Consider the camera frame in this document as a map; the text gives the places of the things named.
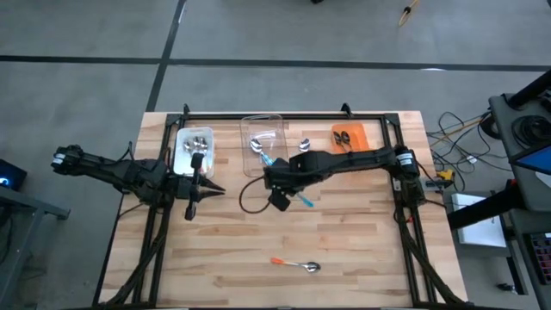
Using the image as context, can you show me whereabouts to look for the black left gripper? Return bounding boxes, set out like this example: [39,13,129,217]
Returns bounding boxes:
[174,152,226,221]

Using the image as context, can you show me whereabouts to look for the white plastic bin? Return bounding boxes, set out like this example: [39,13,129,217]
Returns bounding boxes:
[173,126,215,178]

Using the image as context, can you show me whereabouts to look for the clear plastic bin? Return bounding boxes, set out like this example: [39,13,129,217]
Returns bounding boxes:
[239,114,289,178]

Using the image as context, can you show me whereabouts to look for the orange plastic bin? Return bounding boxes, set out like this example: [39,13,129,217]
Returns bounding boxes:
[330,122,370,154]

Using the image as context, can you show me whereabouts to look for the grey metal stand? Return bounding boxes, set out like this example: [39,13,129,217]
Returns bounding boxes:
[0,184,71,310]

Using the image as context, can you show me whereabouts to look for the black device blue light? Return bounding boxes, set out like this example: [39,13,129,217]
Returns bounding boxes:
[0,158,28,193]

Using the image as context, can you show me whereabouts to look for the black support bar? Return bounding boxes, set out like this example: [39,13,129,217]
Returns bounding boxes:
[446,178,531,231]

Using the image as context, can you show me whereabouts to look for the white flat box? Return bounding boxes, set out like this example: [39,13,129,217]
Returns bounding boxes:
[449,192,509,250]

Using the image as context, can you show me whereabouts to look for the grey metal cart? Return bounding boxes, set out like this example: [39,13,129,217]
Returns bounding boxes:
[487,91,551,213]

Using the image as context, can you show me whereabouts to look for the grey side table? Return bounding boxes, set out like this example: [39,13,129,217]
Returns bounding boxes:
[504,206,551,310]

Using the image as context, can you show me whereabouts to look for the blue screen tablet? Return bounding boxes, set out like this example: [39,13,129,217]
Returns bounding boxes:
[509,145,551,177]

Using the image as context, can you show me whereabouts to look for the black stand pole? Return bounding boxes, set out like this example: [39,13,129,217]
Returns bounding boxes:
[505,70,551,109]

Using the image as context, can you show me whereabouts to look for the black keypad coloured keys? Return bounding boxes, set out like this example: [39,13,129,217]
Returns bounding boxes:
[522,231,551,286]

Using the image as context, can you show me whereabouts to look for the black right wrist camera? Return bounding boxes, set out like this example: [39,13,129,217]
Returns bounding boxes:
[268,188,293,213]

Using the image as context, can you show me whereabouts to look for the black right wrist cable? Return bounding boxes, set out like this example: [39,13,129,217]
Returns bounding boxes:
[238,175,276,215]

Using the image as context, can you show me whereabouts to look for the black metal table frame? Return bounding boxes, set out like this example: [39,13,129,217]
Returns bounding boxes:
[131,102,436,308]

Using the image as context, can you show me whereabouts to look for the black sleeved cable bundle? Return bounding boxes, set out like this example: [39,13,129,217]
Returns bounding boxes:
[99,201,170,308]
[393,206,465,307]

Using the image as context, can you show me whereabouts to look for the yellow floor cable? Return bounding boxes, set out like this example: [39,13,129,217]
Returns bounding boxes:
[430,118,488,146]

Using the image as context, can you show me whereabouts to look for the yellow looped cable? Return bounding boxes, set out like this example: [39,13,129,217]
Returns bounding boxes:
[396,0,422,28]

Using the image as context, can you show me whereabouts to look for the black coiled cable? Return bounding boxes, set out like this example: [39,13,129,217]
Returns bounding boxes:
[511,115,551,151]

